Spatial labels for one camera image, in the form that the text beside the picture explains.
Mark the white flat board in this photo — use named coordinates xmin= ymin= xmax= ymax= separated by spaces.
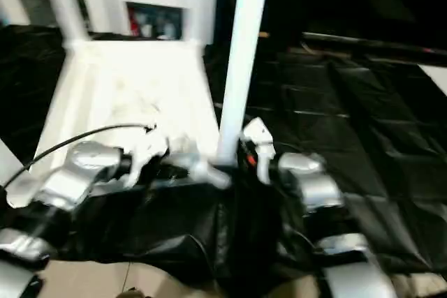
xmin=418 ymin=64 xmax=447 ymax=96

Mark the dark grey robot foot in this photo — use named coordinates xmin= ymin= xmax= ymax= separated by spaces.
xmin=120 ymin=287 xmax=148 ymax=298

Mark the long black bar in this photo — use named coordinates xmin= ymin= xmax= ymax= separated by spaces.
xmin=302 ymin=31 xmax=447 ymax=55

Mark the red packet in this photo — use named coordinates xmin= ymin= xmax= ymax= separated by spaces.
xmin=129 ymin=11 xmax=140 ymax=36

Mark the black plastic mat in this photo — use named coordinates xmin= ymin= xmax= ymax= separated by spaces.
xmin=0 ymin=24 xmax=447 ymax=294

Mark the white plastic table top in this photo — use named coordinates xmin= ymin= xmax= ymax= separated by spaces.
xmin=6 ymin=38 xmax=232 ymax=208

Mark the white plastic table leg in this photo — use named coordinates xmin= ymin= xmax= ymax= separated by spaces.
xmin=45 ymin=0 xmax=90 ymax=51
xmin=186 ymin=0 xmax=206 ymax=50
xmin=0 ymin=137 xmax=38 ymax=208
xmin=216 ymin=0 xmax=272 ymax=168

